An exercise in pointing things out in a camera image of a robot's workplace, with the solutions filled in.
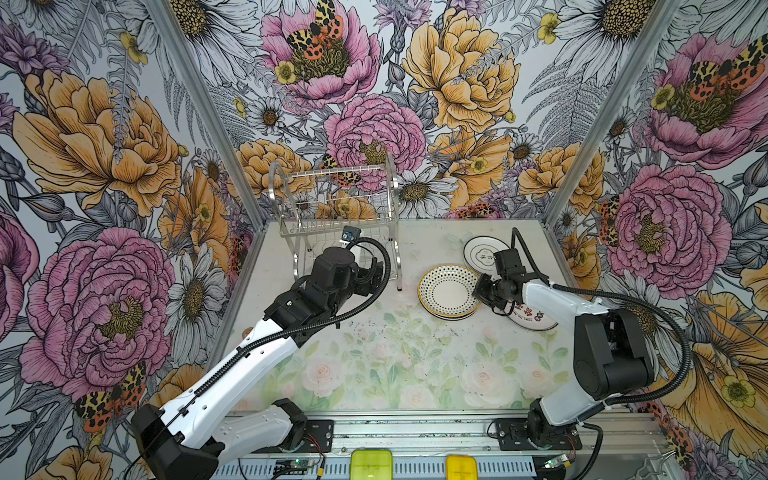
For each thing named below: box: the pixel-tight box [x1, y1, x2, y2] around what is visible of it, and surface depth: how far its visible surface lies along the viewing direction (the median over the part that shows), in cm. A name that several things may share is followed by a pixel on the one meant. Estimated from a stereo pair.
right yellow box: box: [445, 455, 479, 480], surface depth 71 cm
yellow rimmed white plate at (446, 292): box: [417, 265, 482, 321], surface depth 99 cm
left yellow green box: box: [350, 449, 394, 480], surface depth 71 cm
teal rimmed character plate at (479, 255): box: [463, 236, 511, 281], surface depth 113 cm
